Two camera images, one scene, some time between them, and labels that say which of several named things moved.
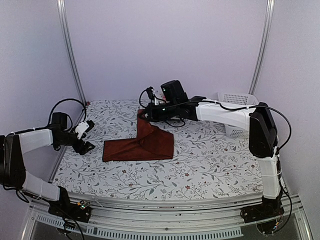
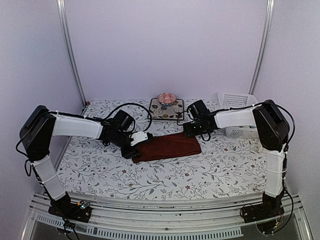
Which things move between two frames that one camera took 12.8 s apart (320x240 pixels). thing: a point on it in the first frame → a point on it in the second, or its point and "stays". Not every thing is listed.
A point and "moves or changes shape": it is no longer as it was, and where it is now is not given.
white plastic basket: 242,99 stays
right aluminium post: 265,35 stays
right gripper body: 168,112 → 199,129
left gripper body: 67,138 → 119,141
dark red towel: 152,142 moves or changes shape
